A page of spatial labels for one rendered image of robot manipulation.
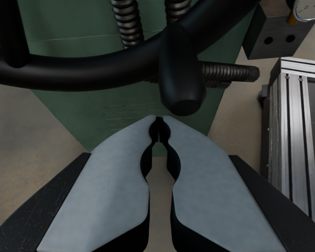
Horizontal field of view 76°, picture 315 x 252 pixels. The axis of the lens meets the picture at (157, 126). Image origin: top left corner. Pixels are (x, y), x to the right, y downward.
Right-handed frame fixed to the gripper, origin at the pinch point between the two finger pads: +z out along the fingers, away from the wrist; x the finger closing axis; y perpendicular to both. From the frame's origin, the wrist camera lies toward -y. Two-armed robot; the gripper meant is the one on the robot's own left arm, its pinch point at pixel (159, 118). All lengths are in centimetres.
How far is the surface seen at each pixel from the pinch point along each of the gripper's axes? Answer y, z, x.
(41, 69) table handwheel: -1.3, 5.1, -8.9
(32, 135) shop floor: 47, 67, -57
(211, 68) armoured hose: 1.3, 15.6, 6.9
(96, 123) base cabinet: 23.9, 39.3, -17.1
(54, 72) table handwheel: -1.0, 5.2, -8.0
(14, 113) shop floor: 42, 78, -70
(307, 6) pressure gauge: -5.7, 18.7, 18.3
